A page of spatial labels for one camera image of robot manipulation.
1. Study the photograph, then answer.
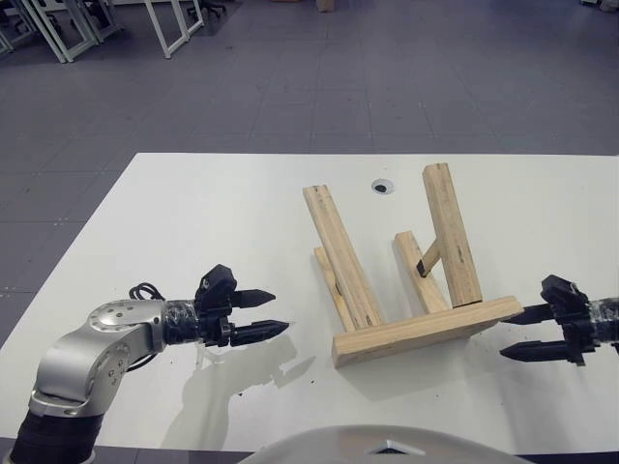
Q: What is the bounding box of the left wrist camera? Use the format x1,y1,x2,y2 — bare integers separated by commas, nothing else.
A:
194,263,239,311

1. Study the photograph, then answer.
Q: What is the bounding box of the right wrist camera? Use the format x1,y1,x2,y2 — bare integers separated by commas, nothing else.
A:
540,274,589,307

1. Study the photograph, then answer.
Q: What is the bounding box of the wooden leg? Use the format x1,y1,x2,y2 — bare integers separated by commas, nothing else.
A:
422,162,484,309
302,184,384,335
393,231,449,315
313,246,360,334

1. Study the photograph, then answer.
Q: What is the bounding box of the black cable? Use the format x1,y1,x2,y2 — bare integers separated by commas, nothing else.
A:
124,282,166,374

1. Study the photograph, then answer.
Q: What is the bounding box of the wooden seat board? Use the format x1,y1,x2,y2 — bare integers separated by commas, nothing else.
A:
331,295,525,370

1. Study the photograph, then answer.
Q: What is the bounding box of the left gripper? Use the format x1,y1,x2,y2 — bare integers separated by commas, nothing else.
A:
162,288,292,350

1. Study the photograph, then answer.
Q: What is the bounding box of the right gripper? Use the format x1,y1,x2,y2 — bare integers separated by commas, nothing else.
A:
498,296,619,367

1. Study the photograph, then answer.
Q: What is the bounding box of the wooden cross bar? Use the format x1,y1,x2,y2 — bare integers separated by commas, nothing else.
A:
415,238,444,278

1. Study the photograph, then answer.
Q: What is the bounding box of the white table frame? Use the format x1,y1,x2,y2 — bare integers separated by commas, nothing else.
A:
143,0,207,60
26,0,125,65

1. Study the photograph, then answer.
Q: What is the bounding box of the robot body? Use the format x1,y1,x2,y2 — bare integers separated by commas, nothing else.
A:
240,424,536,464

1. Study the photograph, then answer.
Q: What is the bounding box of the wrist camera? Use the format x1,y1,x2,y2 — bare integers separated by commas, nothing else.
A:
194,263,239,311
540,274,589,307

